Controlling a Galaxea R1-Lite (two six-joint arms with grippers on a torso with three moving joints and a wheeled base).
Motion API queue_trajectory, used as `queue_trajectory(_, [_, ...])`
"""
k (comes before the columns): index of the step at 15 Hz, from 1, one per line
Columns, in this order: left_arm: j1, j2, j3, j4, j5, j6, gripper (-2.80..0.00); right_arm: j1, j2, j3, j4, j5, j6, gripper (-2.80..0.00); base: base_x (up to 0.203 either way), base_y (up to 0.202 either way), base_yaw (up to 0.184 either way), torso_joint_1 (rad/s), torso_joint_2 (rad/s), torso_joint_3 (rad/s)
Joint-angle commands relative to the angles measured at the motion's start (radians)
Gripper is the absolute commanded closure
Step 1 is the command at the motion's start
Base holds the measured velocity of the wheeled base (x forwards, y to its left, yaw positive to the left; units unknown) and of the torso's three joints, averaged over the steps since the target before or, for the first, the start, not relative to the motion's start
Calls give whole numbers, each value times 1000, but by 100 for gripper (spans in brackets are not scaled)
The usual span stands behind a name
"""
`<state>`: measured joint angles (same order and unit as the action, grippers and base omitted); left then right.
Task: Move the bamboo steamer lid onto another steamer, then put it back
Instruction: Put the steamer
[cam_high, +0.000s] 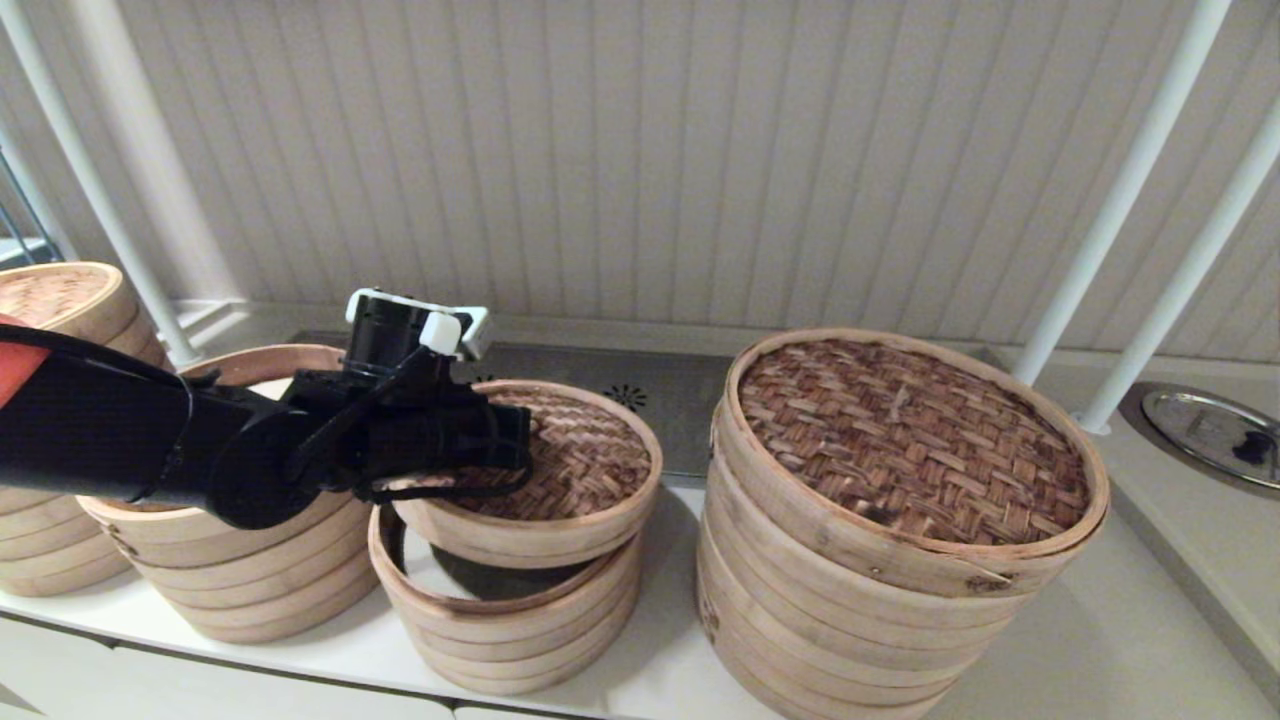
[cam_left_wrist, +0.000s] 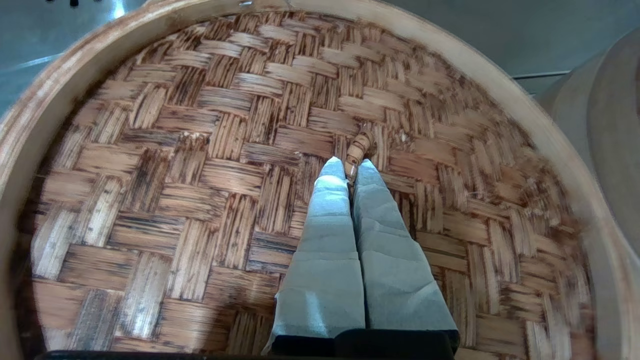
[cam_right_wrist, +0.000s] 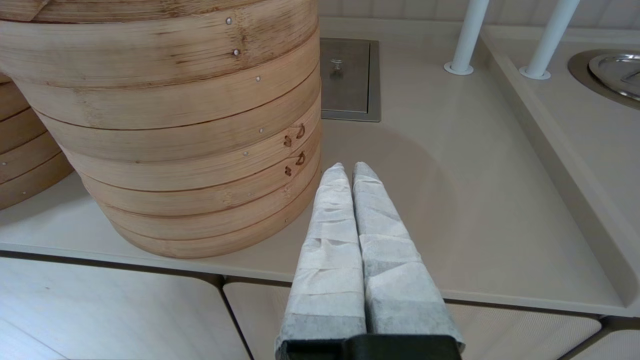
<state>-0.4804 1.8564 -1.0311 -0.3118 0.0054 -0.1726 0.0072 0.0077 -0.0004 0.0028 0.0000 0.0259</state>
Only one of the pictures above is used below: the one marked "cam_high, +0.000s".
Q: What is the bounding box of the small woven bamboo steamer lid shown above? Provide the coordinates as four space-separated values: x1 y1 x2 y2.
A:
390 378 664 571

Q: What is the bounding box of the short bamboo steamer stack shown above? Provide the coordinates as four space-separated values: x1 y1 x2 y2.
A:
367 500 646 698

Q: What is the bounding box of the medium bamboo steamer stack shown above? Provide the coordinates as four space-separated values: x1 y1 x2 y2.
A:
75 343 386 644

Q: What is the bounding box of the tall bamboo steamer stack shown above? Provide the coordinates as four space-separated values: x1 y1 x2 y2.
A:
0 300 173 598

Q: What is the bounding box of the wide bamboo steamer stack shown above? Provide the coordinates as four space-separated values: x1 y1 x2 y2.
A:
695 400 1036 720

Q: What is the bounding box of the large woven bamboo steamer lid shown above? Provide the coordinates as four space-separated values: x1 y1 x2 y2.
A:
712 328 1111 599

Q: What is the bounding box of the round stainless steel lid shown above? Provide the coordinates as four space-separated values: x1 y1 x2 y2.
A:
1140 388 1280 489

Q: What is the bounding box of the black cylinder motor white cap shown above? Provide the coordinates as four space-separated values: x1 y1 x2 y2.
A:
345 288 466 379

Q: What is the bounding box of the white slanted metal pole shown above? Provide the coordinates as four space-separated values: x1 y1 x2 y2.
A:
0 0 201 369
1012 0 1236 389
1078 95 1280 436

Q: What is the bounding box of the wide white column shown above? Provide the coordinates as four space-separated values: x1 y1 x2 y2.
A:
65 0 249 346

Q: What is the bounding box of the white cabinet door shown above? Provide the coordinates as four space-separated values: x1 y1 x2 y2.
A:
0 612 116 720

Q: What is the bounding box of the black braided cable white plug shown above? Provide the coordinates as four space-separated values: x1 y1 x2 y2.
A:
285 312 463 481

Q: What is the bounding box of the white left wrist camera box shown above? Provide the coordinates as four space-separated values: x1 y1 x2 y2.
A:
455 305 493 363

